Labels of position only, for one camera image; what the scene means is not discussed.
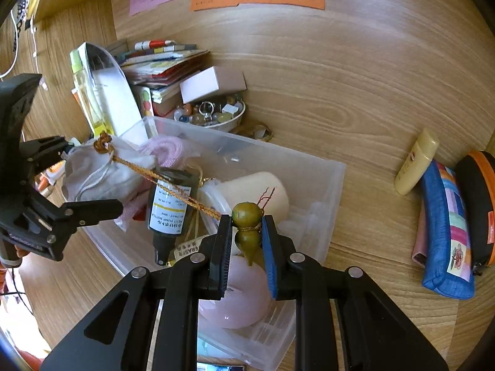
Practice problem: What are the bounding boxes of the white drawstring cloth bag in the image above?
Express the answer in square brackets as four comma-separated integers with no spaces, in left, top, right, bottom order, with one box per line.
[62,137,157,204]

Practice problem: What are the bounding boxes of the dark green glass bottle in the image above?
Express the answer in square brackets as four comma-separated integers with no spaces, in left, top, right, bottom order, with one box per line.
[146,167,199,266]

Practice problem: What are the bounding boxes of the pink braided rope bundle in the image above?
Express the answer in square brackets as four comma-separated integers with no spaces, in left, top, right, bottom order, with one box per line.
[138,134,202,169]

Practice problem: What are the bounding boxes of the clear plastic storage bin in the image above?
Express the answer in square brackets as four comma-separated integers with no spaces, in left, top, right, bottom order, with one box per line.
[82,115,347,371]

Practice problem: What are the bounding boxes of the pink apple shaped candle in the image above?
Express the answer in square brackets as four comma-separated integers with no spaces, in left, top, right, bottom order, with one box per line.
[199,255,271,329]

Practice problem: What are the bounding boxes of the cream candle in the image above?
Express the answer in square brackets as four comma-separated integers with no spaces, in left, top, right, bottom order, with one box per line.
[198,172,290,224]

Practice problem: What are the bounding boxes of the green gourd charm with cord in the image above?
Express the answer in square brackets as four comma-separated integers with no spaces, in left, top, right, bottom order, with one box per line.
[93,131,264,266]

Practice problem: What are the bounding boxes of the red fabric pouch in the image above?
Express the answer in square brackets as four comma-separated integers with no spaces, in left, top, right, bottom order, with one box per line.
[114,191,149,232]

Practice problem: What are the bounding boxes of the person's left hand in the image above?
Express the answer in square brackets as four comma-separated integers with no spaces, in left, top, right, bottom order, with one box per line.
[15,246,29,258]

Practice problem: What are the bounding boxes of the yellow green spray bottle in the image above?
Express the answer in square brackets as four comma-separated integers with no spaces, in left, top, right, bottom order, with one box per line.
[70,49,113,137]

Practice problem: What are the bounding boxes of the pink wallet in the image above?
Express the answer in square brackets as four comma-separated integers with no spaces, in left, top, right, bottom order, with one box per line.
[411,204,428,267]

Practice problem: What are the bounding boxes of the white paper sheets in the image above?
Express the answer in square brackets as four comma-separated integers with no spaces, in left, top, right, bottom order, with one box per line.
[77,42,149,145]

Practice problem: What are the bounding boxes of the blue patchwork pencil pouch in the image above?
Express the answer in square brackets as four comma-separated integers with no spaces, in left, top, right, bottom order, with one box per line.
[420,160,475,300]

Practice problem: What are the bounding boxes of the stack of colourful booklets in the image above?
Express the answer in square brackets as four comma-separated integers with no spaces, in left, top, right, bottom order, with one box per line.
[118,45,210,117]

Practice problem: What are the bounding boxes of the white bowl of beads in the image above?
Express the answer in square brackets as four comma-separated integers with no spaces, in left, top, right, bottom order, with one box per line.
[172,100,247,132]

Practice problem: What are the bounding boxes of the cream lotion tube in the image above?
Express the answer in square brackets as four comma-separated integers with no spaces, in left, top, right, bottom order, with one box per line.
[394,128,440,195]

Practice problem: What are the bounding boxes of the black orange zip case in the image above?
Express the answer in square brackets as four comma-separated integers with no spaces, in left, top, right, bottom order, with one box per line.
[455,151,494,275]

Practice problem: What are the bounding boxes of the small white cardboard box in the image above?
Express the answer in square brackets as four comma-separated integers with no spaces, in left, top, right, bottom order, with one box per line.
[179,66,247,104]

